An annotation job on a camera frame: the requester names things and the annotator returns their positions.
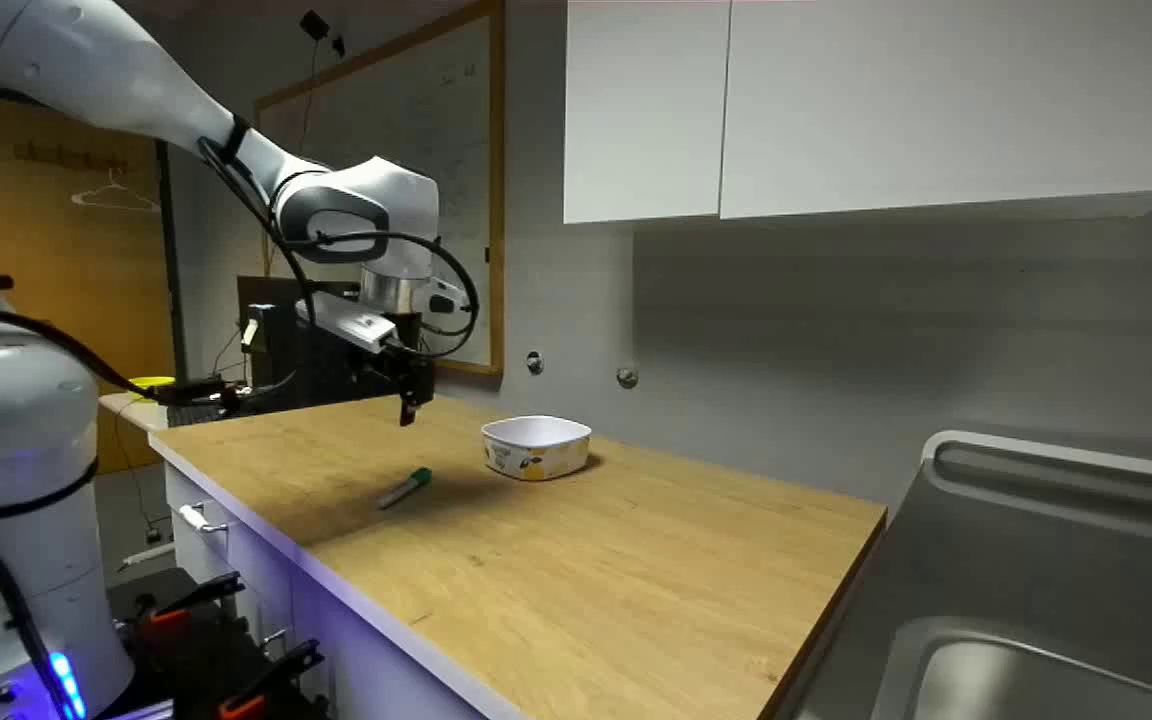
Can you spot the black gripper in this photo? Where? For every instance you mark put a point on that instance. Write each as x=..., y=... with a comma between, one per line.
x=410, y=353

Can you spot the green marker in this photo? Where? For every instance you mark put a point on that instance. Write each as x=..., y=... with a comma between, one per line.
x=406, y=488

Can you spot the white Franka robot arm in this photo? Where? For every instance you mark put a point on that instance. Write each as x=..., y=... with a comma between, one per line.
x=19, y=426

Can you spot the white patterned bowl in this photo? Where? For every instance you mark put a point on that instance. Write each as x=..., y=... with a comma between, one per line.
x=534, y=445

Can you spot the small black box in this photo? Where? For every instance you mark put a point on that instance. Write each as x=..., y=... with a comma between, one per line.
x=202, y=396

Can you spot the white base cabinet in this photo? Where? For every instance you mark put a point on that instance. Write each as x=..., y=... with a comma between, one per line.
x=271, y=587

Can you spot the wood framed whiteboard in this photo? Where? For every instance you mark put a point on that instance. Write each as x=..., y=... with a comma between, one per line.
x=457, y=162

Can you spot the yellow container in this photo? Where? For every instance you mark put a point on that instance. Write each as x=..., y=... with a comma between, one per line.
x=144, y=385

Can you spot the red black clamp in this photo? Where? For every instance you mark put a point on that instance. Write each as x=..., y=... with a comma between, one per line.
x=183, y=604
x=271, y=677

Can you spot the wooden door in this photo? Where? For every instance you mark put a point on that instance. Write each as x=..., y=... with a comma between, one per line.
x=68, y=283

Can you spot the narrow white cabinet door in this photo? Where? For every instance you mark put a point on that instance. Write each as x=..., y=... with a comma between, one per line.
x=642, y=104

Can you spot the black ceiling mounted device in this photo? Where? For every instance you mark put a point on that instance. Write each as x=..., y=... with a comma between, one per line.
x=321, y=31

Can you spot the wide white cabinet door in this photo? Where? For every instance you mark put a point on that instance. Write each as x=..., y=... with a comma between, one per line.
x=951, y=100

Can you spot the stainless steel sink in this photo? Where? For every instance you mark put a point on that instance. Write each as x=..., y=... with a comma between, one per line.
x=1030, y=602

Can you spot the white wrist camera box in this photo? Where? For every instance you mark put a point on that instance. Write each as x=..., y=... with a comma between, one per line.
x=363, y=329

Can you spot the small wall outlet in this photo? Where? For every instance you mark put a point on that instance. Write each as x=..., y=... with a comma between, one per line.
x=534, y=360

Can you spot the round wall knob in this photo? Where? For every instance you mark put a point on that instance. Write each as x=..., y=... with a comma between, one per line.
x=626, y=379

